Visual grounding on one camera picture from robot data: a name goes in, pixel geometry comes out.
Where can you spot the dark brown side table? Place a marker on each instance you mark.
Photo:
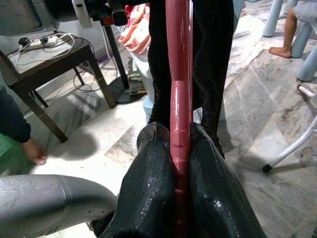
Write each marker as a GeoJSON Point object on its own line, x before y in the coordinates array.
{"type": "Point", "coordinates": [32, 69]}

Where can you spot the pink patterned garment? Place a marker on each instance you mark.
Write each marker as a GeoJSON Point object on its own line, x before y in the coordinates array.
{"type": "Point", "coordinates": [136, 37]}

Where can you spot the black plug adapter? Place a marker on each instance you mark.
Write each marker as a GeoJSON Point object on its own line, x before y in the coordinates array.
{"type": "Point", "coordinates": [24, 41]}

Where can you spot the black standing fan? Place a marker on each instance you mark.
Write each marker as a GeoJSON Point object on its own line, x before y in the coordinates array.
{"type": "Point", "coordinates": [116, 57]}

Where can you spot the pale blue plastic chair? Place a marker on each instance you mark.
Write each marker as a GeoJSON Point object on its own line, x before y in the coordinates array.
{"type": "Point", "coordinates": [302, 37]}

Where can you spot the red plastic hanger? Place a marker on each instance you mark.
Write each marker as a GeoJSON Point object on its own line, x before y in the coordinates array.
{"type": "Point", "coordinates": [179, 74]}

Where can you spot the black and orange device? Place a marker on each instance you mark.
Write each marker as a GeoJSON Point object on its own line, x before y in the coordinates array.
{"type": "Point", "coordinates": [119, 17]}

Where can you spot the grey appliance housing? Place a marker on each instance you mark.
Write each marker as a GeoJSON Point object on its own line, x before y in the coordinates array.
{"type": "Point", "coordinates": [19, 15]}

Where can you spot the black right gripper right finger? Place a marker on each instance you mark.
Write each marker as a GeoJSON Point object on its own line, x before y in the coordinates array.
{"type": "Point", "coordinates": [215, 193]}

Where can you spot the green printed box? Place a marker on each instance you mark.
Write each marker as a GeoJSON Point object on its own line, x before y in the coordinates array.
{"type": "Point", "coordinates": [135, 74]}

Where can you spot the black garment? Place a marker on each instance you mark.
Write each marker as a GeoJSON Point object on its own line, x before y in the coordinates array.
{"type": "Point", "coordinates": [213, 62]}

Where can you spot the white plastic appliance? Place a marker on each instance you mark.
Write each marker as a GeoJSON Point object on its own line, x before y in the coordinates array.
{"type": "Point", "coordinates": [83, 15]}

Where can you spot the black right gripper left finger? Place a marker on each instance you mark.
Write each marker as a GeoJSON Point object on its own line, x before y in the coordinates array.
{"type": "Point", "coordinates": [148, 186]}

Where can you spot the white power strip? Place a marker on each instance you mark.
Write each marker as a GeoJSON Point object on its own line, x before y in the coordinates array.
{"type": "Point", "coordinates": [34, 44]}

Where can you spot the person in navy clothing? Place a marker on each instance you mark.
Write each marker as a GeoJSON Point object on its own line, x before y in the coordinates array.
{"type": "Point", "coordinates": [12, 116]}

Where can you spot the child in grey dress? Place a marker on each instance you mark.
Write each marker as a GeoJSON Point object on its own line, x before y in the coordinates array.
{"type": "Point", "coordinates": [288, 32]}

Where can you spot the large pale blue plastic table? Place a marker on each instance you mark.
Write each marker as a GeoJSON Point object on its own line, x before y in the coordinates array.
{"type": "Point", "coordinates": [292, 149]}

